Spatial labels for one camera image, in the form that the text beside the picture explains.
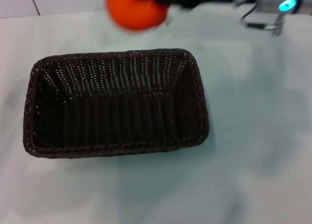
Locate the black woven rectangular basket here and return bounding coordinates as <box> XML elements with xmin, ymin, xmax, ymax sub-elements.
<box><xmin>22</xmin><ymin>48</ymin><xmax>210</xmax><ymax>159</ymax></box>

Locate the grey cable with connector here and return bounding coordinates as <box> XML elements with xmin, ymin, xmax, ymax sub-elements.
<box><xmin>240</xmin><ymin>3</ymin><xmax>286</xmax><ymax>37</ymax></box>

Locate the orange round fruit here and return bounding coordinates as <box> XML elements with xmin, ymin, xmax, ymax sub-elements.
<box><xmin>104</xmin><ymin>0</ymin><xmax>171</xmax><ymax>32</ymax></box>

